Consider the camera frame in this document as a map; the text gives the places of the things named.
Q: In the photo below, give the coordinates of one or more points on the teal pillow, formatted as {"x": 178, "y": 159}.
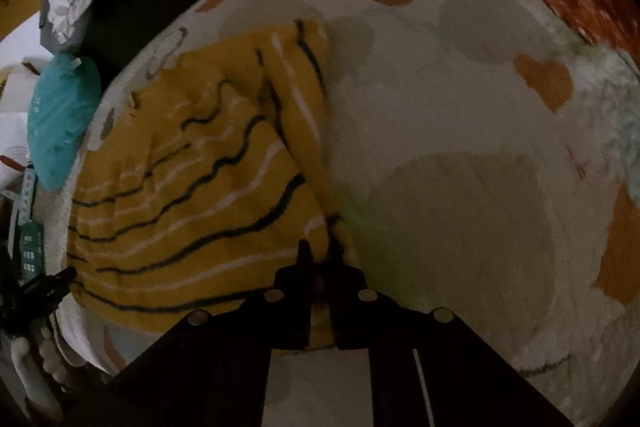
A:
{"x": 60, "y": 117}

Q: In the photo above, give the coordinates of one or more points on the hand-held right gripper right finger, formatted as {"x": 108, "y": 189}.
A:
{"x": 346, "y": 307}

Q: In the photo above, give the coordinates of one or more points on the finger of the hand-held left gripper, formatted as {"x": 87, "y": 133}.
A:
{"x": 55, "y": 284}

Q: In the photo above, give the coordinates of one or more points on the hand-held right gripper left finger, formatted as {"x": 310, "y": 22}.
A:
{"x": 295, "y": 307}

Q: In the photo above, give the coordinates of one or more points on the white perforated strip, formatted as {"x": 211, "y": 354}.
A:
{"x": 27, "y": 192}

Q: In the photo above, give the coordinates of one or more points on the yellow striped sweater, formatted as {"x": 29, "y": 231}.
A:
{"x": 200, "y": 207}

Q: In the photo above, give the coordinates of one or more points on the green box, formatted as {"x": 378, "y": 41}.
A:
{"x": 31, "y": 252}

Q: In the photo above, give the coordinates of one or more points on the white heart pattern blanket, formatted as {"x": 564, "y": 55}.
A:
{"x": 450, "y": 207}

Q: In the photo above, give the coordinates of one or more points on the black cloth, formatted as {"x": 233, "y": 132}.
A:
{"x": 130, "y": 17}

